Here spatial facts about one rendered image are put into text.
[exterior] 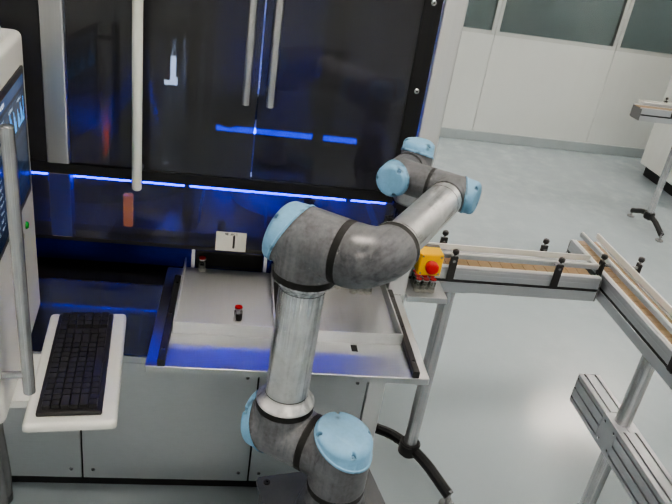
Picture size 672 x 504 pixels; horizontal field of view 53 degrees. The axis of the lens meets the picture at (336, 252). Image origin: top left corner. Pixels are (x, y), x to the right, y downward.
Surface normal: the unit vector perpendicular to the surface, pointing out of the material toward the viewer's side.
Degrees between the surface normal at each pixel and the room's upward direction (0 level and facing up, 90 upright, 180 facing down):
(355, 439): 8
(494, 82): 90
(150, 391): 90
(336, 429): 8
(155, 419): 90
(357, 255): 63
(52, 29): 90
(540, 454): 0
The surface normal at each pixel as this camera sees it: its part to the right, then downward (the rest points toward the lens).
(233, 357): 0.14, -0.88
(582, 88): 0.11, 0.47
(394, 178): -0.46, 0.35
